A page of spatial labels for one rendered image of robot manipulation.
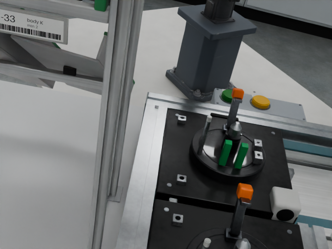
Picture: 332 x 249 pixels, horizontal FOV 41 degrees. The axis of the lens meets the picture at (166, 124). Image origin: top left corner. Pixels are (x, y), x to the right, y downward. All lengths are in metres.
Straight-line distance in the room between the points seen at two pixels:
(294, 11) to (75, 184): 3.22
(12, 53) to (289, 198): 0.50
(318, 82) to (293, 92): 2.00
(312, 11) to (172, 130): 3.14
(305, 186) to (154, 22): 0.82
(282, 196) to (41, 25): 0.48
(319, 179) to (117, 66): 0.59
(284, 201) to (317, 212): 0.14
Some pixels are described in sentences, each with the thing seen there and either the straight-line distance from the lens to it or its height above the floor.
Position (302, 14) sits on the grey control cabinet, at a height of 0.16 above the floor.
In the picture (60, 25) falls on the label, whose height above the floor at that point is 1.29.
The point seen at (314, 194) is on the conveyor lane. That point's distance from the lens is 0.93.
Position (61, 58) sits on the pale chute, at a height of 1.16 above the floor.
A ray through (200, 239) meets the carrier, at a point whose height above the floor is 0.99.
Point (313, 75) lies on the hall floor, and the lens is 3.40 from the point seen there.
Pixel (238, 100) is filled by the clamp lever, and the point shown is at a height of 1.07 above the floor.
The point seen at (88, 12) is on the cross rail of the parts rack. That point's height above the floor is 1.31.
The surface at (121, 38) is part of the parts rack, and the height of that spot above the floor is 1.29.
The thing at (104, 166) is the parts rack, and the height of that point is 1.10.
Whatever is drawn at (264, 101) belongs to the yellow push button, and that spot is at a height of 0.97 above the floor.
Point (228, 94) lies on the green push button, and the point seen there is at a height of 0.97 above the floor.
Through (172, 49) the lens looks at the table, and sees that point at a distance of 1.38.
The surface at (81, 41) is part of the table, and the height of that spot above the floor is 0.86.
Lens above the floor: 1.51
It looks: 37 degrees down
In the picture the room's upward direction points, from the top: 12 degrees clockwise
